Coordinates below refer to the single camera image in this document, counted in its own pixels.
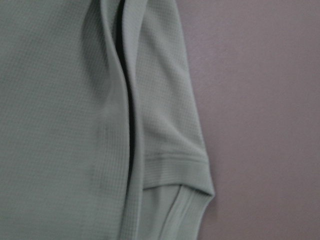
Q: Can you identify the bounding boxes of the olive green long-sleeve shirt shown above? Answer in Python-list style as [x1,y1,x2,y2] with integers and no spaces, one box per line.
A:
[0,0,215,240]

